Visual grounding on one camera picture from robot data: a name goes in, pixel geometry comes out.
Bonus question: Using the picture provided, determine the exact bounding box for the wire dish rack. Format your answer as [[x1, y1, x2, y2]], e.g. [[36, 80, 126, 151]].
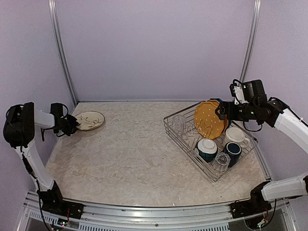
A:
[[163, 99, 257, 182]]

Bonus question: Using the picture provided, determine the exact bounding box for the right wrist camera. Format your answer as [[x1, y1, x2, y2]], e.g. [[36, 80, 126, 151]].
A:
[[230, 83, 247, 105]]

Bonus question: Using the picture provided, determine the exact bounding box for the blue dotted plate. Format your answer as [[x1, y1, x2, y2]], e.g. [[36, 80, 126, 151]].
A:
[[210, 98, 232, 131]]

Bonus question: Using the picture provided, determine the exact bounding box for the aluminium frame post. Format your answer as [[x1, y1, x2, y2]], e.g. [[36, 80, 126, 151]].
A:
[[48, 0, 79, 106], [239, 0, 261, 82]]

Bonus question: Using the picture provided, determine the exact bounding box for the clear glass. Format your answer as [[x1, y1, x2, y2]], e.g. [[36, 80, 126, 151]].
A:
[[212, 152, 231, 173], [171, 114, 187, 138]]

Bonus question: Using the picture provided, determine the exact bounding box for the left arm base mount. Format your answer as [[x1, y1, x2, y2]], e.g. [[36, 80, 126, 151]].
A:
[[42, 199, 84, 219]]

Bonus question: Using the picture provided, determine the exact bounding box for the clear glass front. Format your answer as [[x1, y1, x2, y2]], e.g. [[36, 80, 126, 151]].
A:
[[212, 152, 231, 173]]

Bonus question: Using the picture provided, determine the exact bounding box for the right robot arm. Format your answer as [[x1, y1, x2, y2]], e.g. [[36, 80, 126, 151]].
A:
[[215, 79, 308, 218]]

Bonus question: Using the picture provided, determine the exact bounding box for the right aluminium frame post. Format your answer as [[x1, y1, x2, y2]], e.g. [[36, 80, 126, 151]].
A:
[[239, 0, 261, 82]]

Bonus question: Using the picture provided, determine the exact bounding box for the yellow dotted plate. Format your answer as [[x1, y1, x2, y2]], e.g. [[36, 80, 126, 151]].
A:
[[194, 100, 229, 140]]

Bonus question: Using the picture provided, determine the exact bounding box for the cream bird pattern plate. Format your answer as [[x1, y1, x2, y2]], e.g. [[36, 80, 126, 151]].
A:
[[75, 111, 105, 131]]

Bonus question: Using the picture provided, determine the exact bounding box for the left aluminium frame post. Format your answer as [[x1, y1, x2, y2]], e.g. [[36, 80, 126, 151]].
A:
[[48, 0, 79, 106]]

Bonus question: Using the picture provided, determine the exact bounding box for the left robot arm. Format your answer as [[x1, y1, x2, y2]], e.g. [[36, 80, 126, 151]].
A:
[[3, 102, 80, 214]]

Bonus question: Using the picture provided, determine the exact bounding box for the dark blue mug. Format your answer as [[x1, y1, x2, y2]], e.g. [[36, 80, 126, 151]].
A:
[[223, 142, 242, 168]]

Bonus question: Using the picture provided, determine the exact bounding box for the teal white bowl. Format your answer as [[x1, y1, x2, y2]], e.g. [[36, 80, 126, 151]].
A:
[[196, 139, 218, 163]]

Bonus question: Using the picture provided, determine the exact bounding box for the white mug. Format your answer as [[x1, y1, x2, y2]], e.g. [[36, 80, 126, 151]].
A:
[[223, 127, 250, 148]]

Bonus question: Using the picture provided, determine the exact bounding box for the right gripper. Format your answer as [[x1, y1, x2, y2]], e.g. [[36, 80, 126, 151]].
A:
[[216, 101, 258, 121]]

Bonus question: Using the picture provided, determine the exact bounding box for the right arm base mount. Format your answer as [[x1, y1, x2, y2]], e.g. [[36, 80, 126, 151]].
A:
[[230, 199, 272, 218]]

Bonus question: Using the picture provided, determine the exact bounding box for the front aluminium rail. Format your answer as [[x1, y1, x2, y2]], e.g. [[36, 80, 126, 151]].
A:
[[16, 192, 299, 231]]

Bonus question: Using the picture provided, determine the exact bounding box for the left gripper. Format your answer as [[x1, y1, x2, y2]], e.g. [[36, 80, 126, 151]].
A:
[[59, 114, 80, 136]]

